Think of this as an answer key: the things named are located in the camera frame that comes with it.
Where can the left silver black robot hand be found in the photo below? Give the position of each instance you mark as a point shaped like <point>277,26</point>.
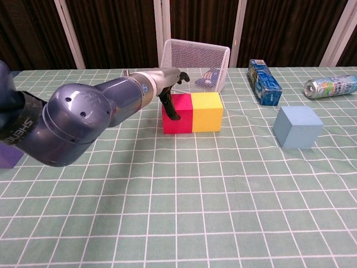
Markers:
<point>167,79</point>

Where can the red foam cube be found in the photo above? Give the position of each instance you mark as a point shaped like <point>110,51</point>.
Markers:
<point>175,127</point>

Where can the light blue foam cube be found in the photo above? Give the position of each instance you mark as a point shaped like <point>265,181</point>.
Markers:
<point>295,131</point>

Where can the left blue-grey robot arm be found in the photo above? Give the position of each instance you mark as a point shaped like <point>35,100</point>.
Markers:
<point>75,120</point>

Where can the blue snack packet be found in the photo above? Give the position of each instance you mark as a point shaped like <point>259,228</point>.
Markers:
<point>206,79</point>

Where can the yellow foam cube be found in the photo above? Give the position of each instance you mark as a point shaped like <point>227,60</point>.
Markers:
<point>206,117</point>

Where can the dark pleated curtain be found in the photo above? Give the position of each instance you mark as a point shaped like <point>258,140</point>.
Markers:
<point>117,33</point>

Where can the blue carton box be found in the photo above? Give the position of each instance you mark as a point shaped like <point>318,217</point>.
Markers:
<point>265,83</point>

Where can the green checked tablecloth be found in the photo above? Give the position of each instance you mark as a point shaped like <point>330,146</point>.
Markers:
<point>178,195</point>

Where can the light blue beverage can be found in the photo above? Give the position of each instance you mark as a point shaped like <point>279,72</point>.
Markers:
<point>332,86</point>

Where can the purple foam cube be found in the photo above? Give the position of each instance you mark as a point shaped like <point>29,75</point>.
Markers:
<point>8,159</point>

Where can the white frame post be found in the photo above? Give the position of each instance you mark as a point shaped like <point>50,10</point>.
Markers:
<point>69,36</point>
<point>237,33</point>
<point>338,30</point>
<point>161,28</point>

